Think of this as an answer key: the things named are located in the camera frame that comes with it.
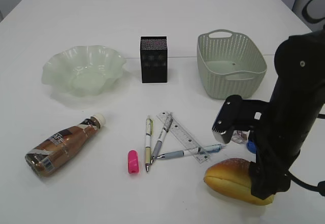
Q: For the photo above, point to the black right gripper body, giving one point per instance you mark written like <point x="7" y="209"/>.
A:
<point x="274" y="156"/>

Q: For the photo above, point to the white pink paper ball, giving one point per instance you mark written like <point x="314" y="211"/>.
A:
<point x="240" y="137"/>

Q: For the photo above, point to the golden sugared bread roll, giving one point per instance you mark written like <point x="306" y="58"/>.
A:
<point x="230" y="178"/>

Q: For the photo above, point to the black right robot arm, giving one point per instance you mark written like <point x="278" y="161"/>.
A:
<point x="295" y="103"/>

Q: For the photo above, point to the grey-green woven plastic basket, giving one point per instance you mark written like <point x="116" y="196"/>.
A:
<point x="229" y="63"/>

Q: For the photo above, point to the blue grey retractable pen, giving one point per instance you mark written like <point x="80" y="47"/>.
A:
<point x="193" y="151"/>

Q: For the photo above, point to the grey grip patterned pen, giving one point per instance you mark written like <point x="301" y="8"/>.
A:
<point x="166" y="126"/>

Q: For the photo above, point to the white and beige pen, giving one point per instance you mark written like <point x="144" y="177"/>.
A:
<point x="148" y="134"/>

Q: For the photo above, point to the black square pen holder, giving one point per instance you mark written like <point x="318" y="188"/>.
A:
<point x="154" y="59"/>

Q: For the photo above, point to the pale green wavy glass plate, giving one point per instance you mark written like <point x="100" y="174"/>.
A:
<point x="83" y="70"/>

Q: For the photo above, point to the blue correction tape dispenser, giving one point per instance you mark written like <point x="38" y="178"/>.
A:
<point x="251" y="146"/>

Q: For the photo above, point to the clear plastic ruler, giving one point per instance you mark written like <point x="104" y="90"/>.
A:
<point x="187" y="139"/>

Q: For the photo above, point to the pink highlighter cap eraser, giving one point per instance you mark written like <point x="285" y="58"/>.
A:
<point x="133" y="162"/>

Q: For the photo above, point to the brown coffee drink bottle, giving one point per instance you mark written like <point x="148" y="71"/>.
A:
<point x="62" y="146"/>

